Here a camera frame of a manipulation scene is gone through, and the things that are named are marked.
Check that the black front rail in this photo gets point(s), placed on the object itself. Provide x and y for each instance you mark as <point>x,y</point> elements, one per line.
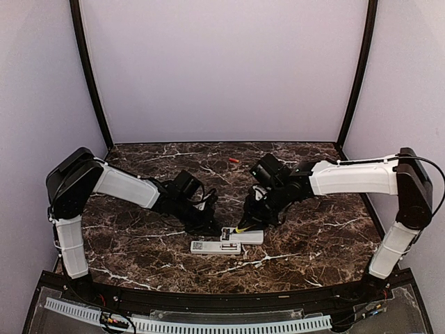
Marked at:
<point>334,299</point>

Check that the white slotted cable duct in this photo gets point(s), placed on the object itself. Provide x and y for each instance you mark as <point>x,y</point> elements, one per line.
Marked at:
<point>159,321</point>

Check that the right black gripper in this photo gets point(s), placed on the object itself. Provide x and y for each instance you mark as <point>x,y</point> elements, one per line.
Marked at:
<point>250,216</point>

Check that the black frame post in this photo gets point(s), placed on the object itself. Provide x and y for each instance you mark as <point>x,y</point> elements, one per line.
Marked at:
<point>365,48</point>
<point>81,42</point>

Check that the white slim remote control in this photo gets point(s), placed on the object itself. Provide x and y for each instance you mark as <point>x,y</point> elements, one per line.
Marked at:
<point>215,247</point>

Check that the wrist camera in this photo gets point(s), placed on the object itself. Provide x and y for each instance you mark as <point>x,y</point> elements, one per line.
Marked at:
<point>208,200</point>
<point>259,192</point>

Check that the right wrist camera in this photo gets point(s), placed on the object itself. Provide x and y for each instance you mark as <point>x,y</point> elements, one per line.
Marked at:
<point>259,192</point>

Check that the grey remote control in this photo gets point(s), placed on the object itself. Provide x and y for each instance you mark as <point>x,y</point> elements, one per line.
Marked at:
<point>249,238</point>

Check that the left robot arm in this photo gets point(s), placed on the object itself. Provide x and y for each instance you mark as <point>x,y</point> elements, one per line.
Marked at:
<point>72,182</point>

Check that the purple AAA battery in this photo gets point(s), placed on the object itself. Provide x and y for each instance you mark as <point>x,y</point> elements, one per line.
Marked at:
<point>225,234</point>

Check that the right black frame post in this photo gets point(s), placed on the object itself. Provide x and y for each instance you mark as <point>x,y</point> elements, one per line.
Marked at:
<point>365,48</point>

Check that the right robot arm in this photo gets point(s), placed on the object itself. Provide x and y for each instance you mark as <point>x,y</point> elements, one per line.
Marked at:
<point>401,175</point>

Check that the yellow handled screwdriver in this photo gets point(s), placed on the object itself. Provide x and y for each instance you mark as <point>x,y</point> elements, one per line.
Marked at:
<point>239,230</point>

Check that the left black frame post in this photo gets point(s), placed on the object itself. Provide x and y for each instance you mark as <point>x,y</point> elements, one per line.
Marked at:
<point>81,42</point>

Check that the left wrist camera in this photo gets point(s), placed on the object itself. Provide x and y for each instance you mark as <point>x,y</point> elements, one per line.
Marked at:
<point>208,200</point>

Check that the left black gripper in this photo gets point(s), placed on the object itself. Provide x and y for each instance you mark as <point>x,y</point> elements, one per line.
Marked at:
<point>203,227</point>

